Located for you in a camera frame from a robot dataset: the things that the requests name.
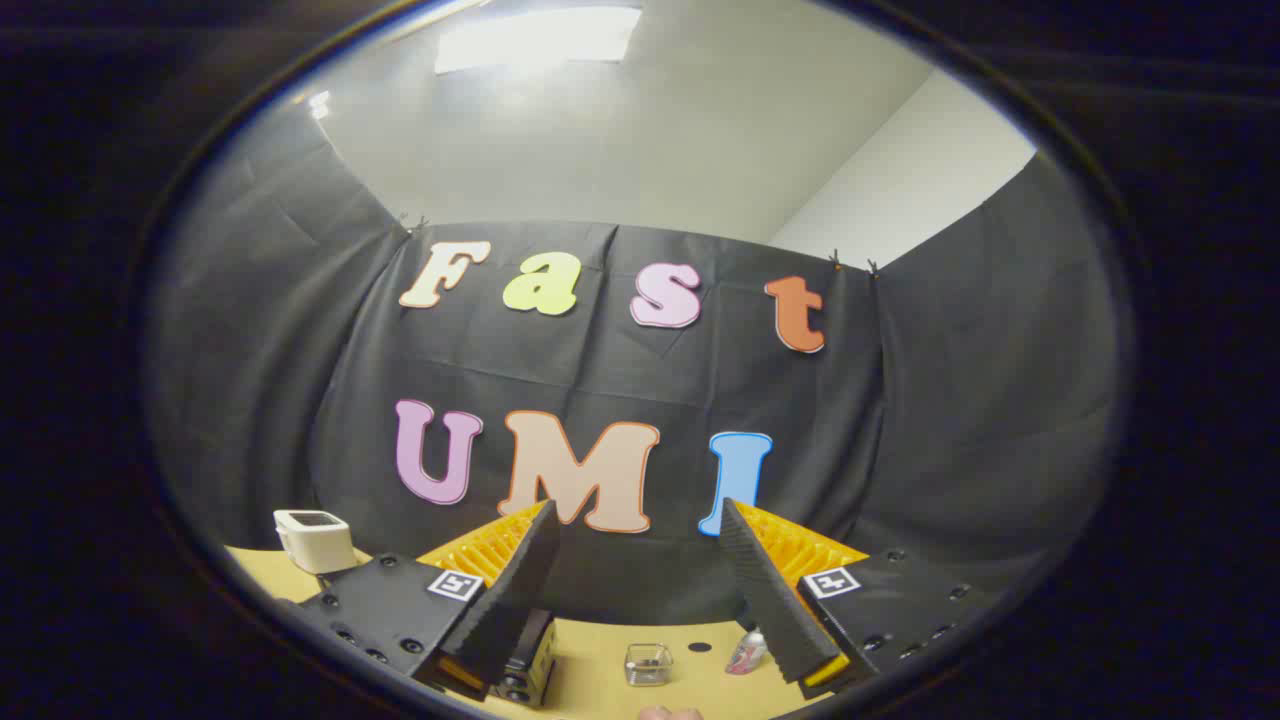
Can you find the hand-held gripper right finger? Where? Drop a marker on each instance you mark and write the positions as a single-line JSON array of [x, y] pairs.
[[770, 590]]

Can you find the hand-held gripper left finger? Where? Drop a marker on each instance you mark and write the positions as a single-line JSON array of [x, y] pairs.
[[520, 590]]

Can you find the pink and white tube bottle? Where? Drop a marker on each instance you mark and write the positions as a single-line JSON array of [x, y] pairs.
[[748, 653]]

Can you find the white box-shaped appliance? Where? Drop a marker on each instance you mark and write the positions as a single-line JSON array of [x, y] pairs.
[[315, 540]]

